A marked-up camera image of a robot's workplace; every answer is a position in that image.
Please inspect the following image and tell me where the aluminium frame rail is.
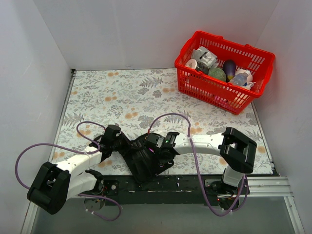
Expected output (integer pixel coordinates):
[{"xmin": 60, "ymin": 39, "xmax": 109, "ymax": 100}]
[{"xmin": 22, "ymin": 176, "xmax": 304, "ymax": 234}]

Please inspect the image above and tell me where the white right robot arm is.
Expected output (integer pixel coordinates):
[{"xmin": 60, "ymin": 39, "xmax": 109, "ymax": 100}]
[{"xmin": 144, "ymin": 127, "xmax": 257, "ymax": 194}]

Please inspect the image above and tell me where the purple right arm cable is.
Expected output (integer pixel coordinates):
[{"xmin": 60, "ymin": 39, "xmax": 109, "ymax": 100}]
[{"xmin": 147, "ymin": 113, "xmax": 250, "ymax": 217}]

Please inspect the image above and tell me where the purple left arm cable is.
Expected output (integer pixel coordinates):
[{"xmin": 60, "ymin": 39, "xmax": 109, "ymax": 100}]
[{"xmin": 14, "ymin": 120, "xmax": 122, "ymax": 222}]

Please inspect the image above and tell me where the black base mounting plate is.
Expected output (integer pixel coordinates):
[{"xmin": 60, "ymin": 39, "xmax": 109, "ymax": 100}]
[{"xmin": 97, "ymin": 174, "xmax": 252, "ymax": 207}]

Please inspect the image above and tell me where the red plastic shopping basket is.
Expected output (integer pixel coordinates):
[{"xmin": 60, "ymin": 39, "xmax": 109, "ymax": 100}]
[{"xmin": 175, "ymin": 31, "xmax": 275, "ymax": 115}]

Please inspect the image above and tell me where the grey foil snack pouch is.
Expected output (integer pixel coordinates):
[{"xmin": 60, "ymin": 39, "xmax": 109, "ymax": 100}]
[{"xmin": 191, "ymin": 46, "xmax": 219, "ymax": 69}]

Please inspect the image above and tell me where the floral patterned table mat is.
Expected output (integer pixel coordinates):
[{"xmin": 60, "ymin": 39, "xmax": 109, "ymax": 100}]
[{"xmin": 51, "ymin": 68, "xmax": 273, "ymax": 175}]

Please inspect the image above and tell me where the green textured ball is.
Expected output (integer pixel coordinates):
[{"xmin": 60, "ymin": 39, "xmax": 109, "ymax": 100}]
[{"xmin": 208, "ymin": 67, "xmax": 227, "ymax": 82}]

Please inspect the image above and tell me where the clear plastic bottle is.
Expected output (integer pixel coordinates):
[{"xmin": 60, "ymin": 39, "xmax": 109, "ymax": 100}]
[{"xmin": 230, "ymin": 72, "xmax": 249, "ymax": 86}]

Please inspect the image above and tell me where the white round toy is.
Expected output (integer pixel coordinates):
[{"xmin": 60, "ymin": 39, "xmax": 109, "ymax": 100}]
[{"xmin": 235, "ymin": 69, "xmax": 256, "ymax": 90}]

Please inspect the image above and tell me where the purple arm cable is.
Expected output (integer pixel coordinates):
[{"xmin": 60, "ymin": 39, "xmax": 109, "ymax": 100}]
[
  {"xmin": 14, "ymin": 120, "xmax": 122, "ymax": 222},
  {"xmin": 147, "ymin": 113, "xmax": 250, "ymax": 217}
]

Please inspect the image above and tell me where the white pink cup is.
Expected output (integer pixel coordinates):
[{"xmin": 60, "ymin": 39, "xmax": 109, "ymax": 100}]
[{"xmin": 185, "ymin": 59, "xmax": 197, "ymax": 70}]

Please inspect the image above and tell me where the purple toy eggplant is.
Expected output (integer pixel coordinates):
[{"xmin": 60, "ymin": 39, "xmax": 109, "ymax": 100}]
[{"xmin": 222, "ymin": 59, "xmax": 236, "ymax": 81}]

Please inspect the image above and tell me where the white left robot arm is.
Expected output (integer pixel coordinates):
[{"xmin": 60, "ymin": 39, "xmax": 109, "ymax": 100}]
[{"xmin": 27, "ymin": 125, "xmax": 126, "ymax": 215}]

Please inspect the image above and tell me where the black zippered tool case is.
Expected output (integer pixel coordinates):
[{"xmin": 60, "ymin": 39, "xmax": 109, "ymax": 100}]
[{"xmin": 122, "ymin": 134, "xmax": 173, "ymax": 183}]

